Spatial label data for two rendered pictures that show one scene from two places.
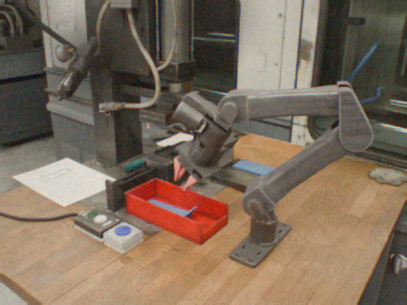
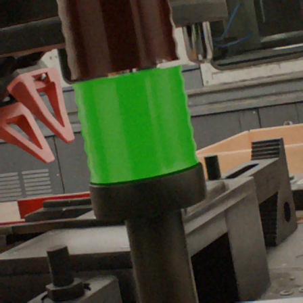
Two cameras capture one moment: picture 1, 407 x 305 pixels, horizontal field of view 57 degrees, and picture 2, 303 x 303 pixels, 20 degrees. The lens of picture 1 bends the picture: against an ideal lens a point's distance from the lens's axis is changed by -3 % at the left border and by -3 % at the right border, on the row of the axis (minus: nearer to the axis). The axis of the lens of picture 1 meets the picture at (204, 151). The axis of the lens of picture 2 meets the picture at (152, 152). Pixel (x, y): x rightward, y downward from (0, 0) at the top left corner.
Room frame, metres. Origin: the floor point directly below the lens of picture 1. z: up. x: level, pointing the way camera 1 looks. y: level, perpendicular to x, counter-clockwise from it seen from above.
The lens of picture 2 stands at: (1.73, 0.03, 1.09)
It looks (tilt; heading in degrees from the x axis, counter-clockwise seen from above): 6 degrees down; 173
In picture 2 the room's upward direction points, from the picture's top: 10 degrees counter-clockwise
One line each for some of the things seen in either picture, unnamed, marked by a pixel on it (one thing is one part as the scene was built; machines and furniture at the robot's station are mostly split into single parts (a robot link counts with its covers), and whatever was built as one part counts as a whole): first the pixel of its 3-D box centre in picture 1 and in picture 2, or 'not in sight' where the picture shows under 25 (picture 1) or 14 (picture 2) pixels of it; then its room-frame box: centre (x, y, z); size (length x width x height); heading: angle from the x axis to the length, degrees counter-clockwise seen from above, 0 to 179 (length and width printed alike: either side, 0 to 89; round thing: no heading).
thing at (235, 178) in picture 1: (243, 174); not in sight; (1.14, -0.13, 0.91); 0.17 x 0.16 x 0.02; 145
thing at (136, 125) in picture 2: not in sight; (135, 122); (1.43, 0.07, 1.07); 0.04 x 0.04 x 0.03
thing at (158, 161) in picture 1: (175, 153); (136, 220); (1.14, 0.09, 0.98); 0.20 x 0.10 x 0.01; 145
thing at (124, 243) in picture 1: (124, 241); not in sight; (0.77, 0.19, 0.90); 0.07 x 0.07 x 0.06; 55
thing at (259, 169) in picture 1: (258, 164); not in sight; (1.17, -0.18, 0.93); 0.15 x 0.07 x 0.03; 56
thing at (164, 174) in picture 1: (175, 165); (147, 281); (1.14, 0.09, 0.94); 0.20 x 0.10 x 0.07; 145
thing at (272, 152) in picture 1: (272, 155); not in sight; (1.26, -0.24, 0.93); 0.25 x 0.13 x 0.08; 55
